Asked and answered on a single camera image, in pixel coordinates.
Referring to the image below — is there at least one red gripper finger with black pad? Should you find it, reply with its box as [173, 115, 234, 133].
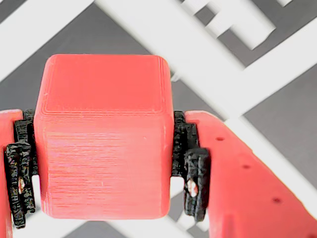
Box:
[172, 110, 317, 238]
[0, 108, 38, 238]

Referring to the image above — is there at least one red cube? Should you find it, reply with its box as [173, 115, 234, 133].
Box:
[33, 54, 174, 220]

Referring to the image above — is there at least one black white checkerboard marker mat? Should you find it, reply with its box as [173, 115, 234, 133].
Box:
[0, 0, 317, 238]

